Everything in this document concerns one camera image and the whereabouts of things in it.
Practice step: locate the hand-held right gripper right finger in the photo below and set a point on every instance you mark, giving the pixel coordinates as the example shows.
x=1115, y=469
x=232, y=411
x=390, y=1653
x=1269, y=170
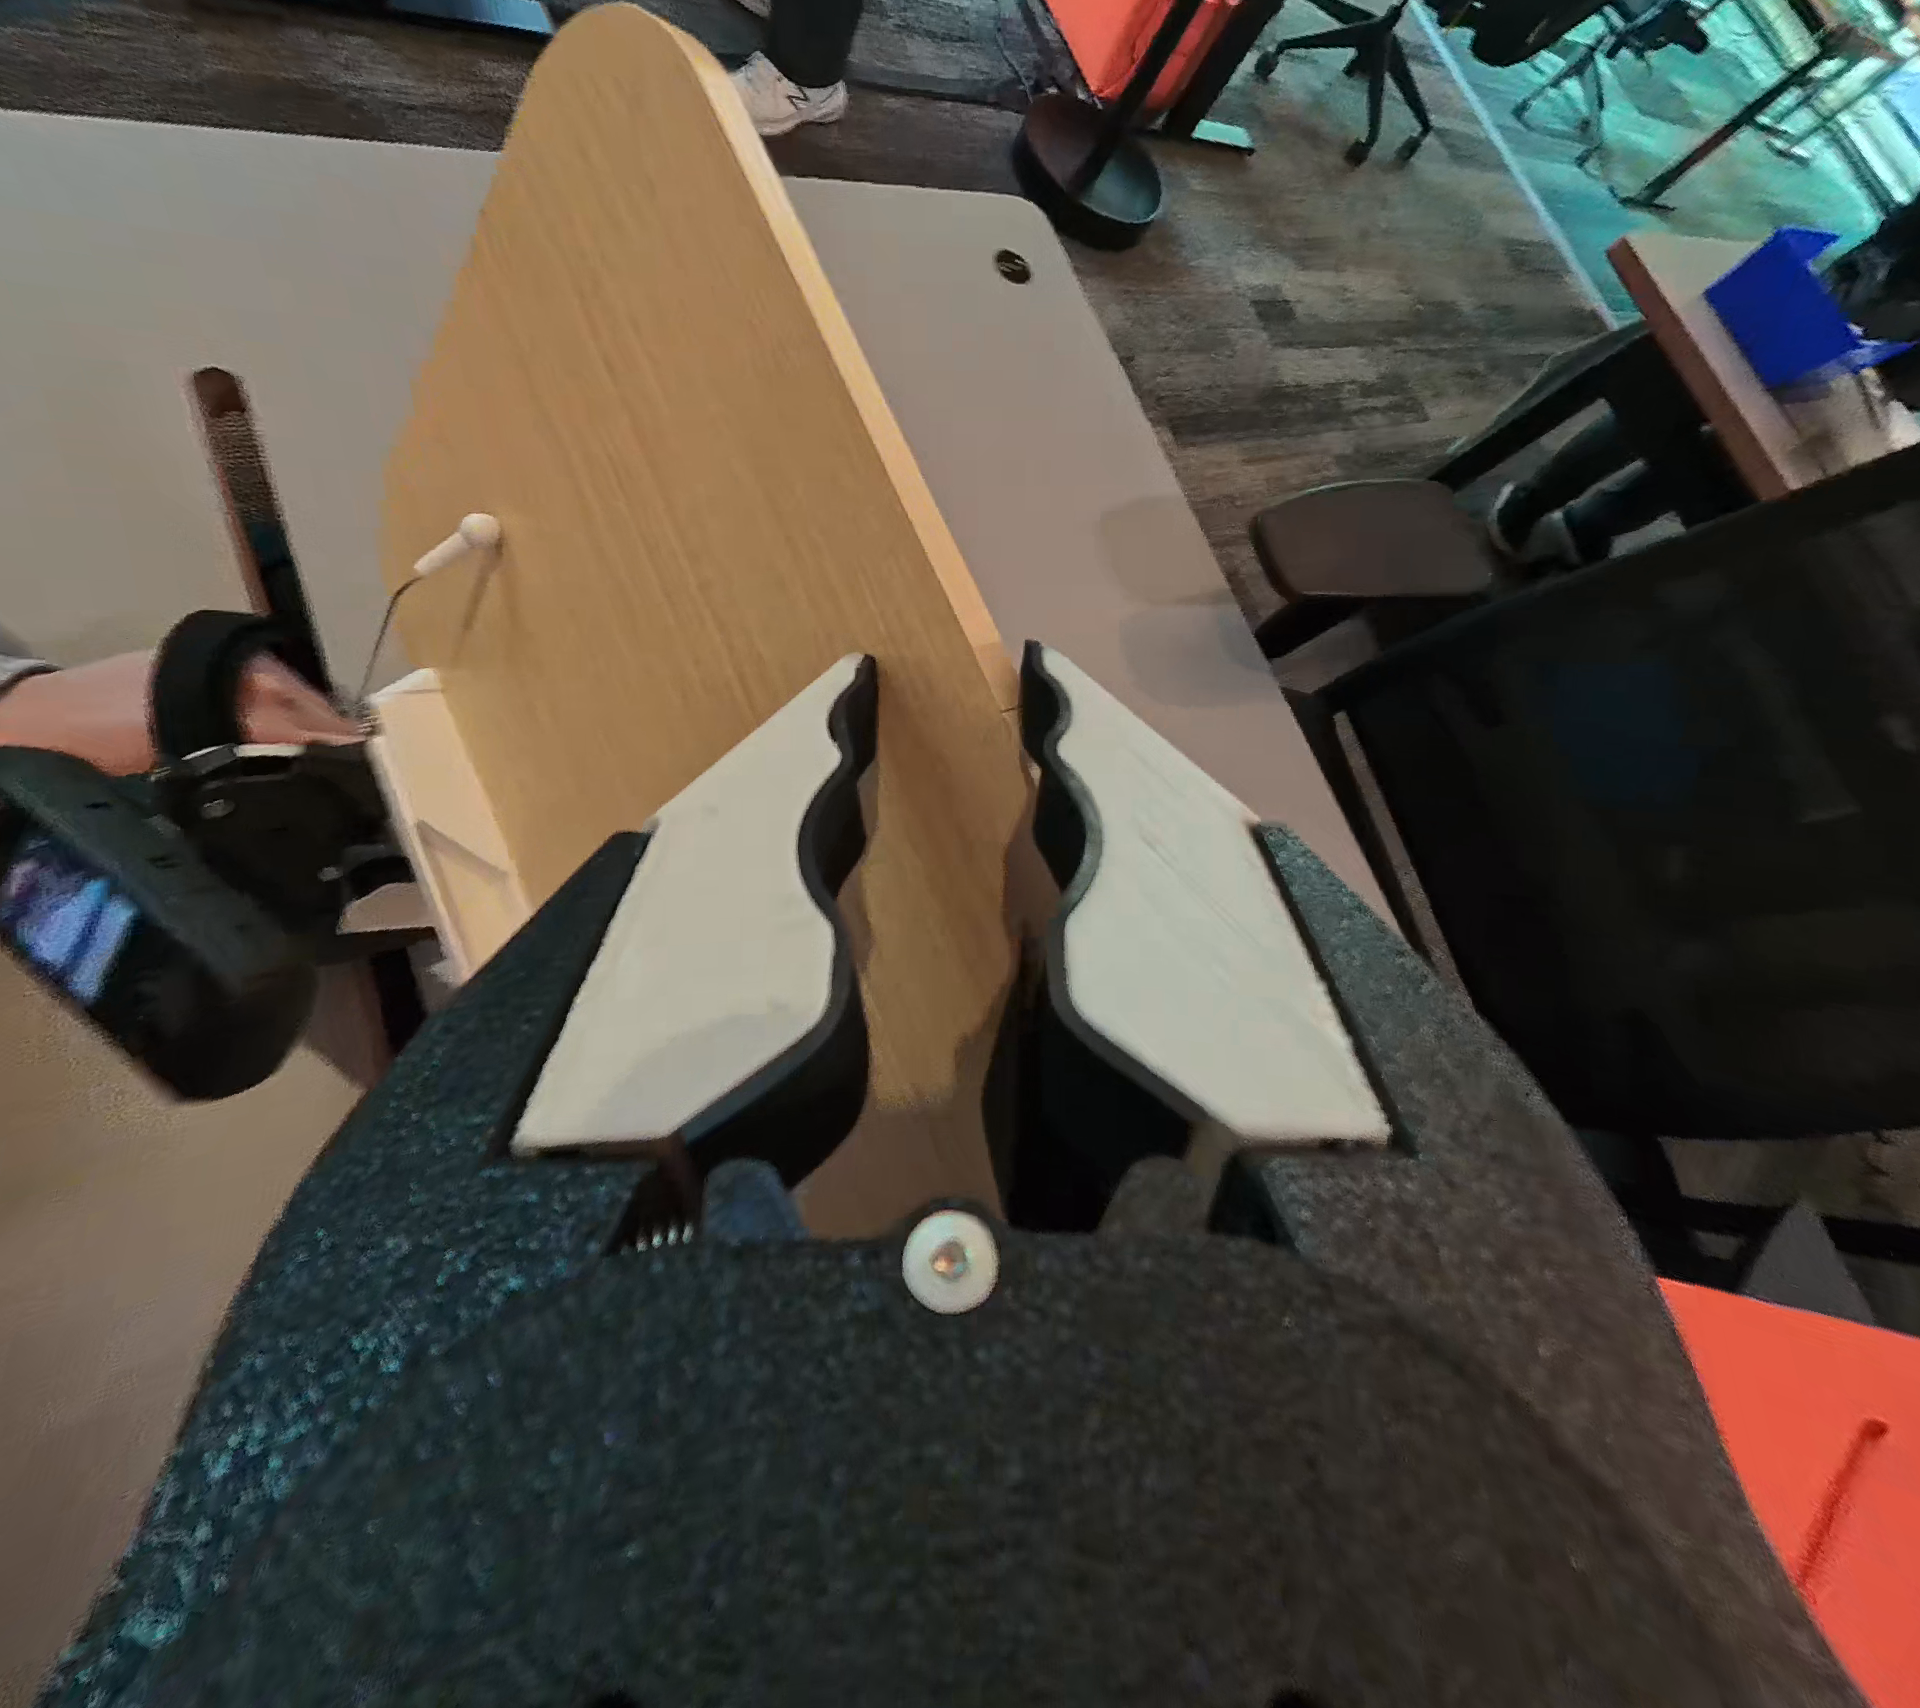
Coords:
x=1214, y=972

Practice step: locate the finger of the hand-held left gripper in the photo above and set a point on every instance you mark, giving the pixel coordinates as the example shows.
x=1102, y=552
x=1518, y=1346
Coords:
x=383, y=912

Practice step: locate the person's left hand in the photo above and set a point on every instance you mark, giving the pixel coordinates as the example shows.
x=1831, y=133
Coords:
x=75, y=711

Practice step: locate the person's left forearm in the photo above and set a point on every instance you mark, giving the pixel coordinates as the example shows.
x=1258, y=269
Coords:
x=19, y=660

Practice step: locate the wooden tilting board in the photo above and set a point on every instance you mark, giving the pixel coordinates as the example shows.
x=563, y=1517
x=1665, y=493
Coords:
x=674, y=389

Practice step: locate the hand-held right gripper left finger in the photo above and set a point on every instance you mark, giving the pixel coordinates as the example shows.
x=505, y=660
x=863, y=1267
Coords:
x=705, y=972

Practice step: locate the black pole stand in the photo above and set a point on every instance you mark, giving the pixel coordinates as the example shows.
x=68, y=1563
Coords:
x=1089, y=180

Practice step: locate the orange box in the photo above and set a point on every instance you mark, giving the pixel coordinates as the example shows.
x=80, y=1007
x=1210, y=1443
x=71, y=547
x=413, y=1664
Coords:
x=1814, y=1439

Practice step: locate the grey desk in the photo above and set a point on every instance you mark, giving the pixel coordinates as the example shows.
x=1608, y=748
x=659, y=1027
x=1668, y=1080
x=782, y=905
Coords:
x=150, y=312

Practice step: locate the small blue bin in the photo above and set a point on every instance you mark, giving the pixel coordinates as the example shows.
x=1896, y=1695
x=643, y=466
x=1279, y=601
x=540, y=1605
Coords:
x=1785, y=307

